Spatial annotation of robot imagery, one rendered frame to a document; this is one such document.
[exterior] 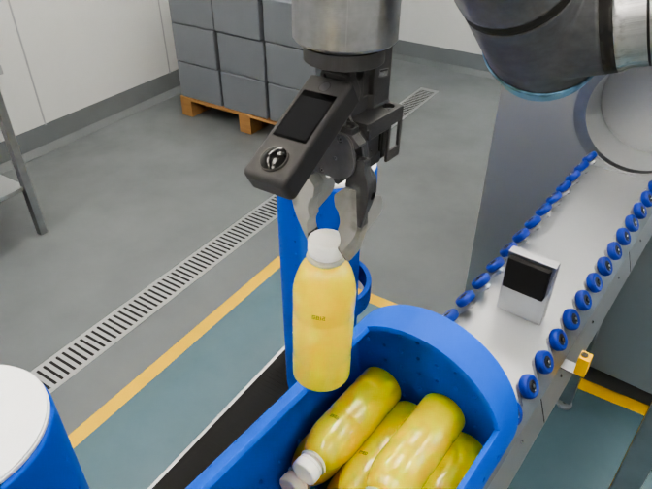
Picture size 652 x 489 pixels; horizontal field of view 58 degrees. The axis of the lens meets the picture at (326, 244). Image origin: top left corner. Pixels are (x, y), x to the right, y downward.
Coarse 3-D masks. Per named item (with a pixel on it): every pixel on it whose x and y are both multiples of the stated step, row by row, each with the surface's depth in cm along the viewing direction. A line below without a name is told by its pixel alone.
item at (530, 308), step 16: (512, 256) 121; (528, 256) 120; (512, 272) 122; (528, 272) 119; (544, 272) 117; (512, 288) 124; (528, 288) 121; (544, 288) 119; (512, 304) 128; (528, 304) 125; (544, 304) 123
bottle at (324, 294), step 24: (312, 264) 61; (336, 264) 60; (312, 288) 61; (336, 288) 61; (312, 312) 62; (336, 312) 62; (312, 336) 64; (336, 336) 64; (312, 360) 66; (336, 360) 66; (312, 384) 68; (336, 384) 69
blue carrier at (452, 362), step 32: (384, 320) 85; (416, 320) 83; (448, 320) 83; (352, 352) 98; (384, 352) 95; (416, 352) 90; (448, 352) 79; (480, 352) 80; (416, 384) 94; (448, 384) 89; (480, 384) 78; (288, 416) 87; (480, 416) 88; (512, 416) 82; (256, 448) 83; (288, 448) 89; (224, 480) 79; (256, 480) 84; (480, 480) 76
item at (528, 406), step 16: (624, 224) 152; (640, 224) 158; (608, 256) 142; (624, 256) 147; (592, 304) 132; (560, 320) 123; (576, 336) 125; (560, 352) 120; (544, 384) 114; (528, 400) 109; (528, 416) 108
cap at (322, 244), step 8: (312, 232) 61; (320, 232) 62; (328, 232) 62; (336, 232) 62; (312, 240) 60; (320, 240) 60; (328, 240) 60; (336, 240) 60; (312, 248) 60; (320, 248) 59; (328, 248) 59; (336, 248) 59; (312, 256) 60; (320, 256) 60; (328, 256) 60; (336, 256) 60
